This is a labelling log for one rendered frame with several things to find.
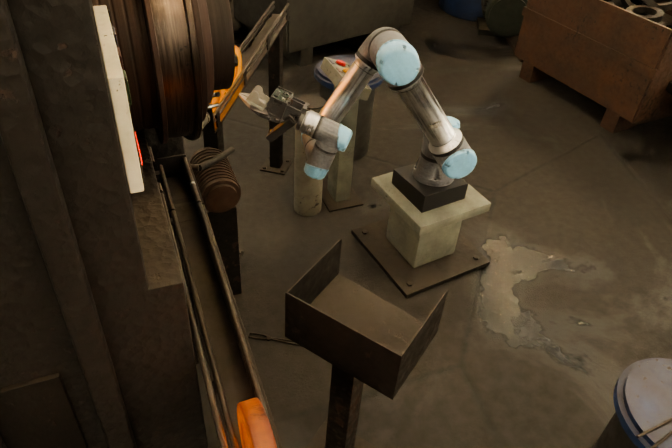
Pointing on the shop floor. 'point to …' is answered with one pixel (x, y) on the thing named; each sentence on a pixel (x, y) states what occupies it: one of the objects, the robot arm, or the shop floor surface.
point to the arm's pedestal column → (418, 253)
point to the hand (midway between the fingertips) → (242, 97)
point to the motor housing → (221, 209)
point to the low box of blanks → (602, 39)
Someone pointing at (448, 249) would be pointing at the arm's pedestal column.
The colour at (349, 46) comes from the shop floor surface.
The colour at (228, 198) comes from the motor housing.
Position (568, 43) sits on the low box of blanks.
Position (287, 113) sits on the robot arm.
